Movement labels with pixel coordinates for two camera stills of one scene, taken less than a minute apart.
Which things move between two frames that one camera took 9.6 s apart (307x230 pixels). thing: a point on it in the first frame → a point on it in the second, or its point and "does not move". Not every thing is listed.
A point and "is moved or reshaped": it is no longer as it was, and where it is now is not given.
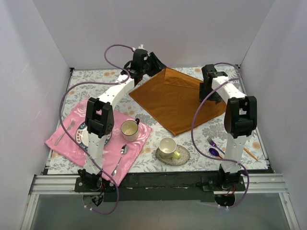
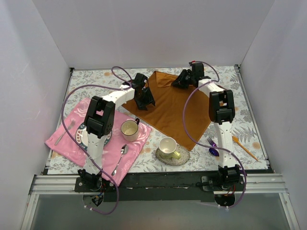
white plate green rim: x=82 y=136 does not move
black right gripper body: x=210 y=95 → x=181 y=80
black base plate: x=162 y=187 does not move
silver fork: x=71 y=124 does not move
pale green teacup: x=167 y=146 does not move
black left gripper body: x=154 y=63 → x=144 y=96
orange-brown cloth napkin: x=174 y=97 is moved or reshaped
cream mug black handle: x=129 y=130 does not move
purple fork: x=214 y=144 does not move
